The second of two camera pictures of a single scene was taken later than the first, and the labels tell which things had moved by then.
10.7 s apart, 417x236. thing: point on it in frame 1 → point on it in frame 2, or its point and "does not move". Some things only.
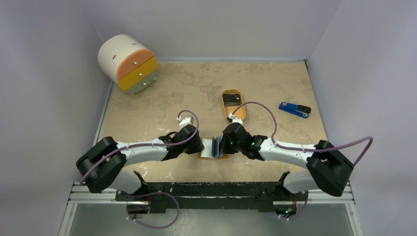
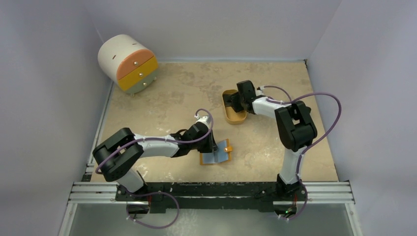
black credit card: (231, 100) does not move
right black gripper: (226, 141) → (239, 100)
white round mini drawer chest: (128, 63) does not move
